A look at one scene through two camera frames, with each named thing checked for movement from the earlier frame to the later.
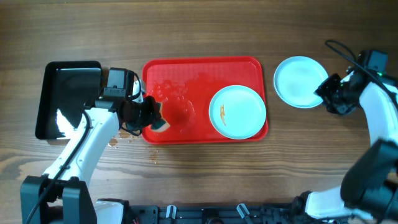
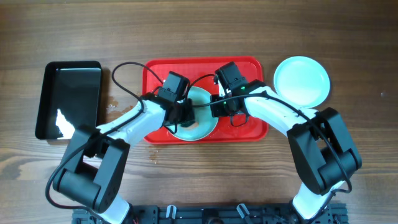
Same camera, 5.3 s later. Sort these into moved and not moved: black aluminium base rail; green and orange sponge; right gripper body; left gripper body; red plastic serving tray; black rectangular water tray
Moved: green and orange sponge; left gripper body; right gripper body
Not moved: red plastic serving tray; black aluminium base rail; black rectangular water tray
